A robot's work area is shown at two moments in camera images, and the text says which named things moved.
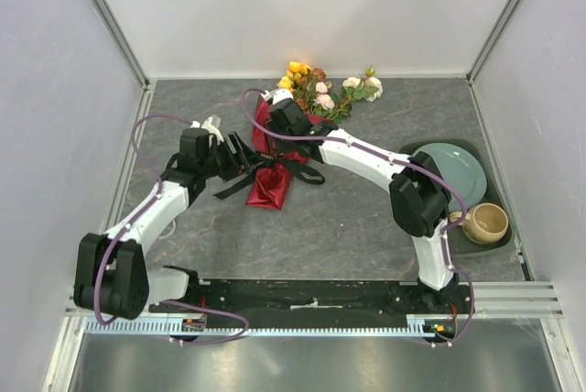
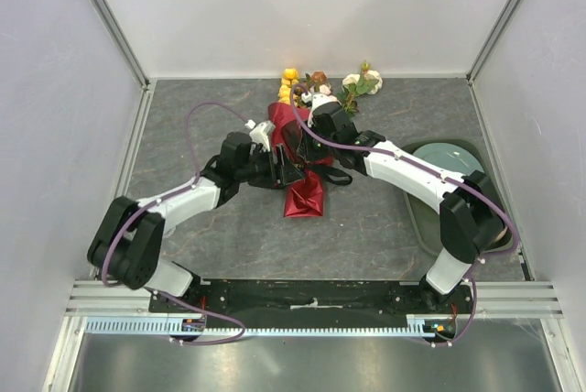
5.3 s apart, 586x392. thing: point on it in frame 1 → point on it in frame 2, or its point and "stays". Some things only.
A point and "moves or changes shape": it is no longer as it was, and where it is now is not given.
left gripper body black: (217, 150) → (259, 168)
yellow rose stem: (295, 70) moves or changes shape
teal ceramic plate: (462, 168) stays
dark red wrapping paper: (271, 186) moves or changes shape
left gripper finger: (241, 150) → (290, 172)
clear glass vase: (168, 231) stays
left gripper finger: (230, 168) → (279, 174)
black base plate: (373, 299) stays
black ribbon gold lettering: (303, 173) moves or changes shape
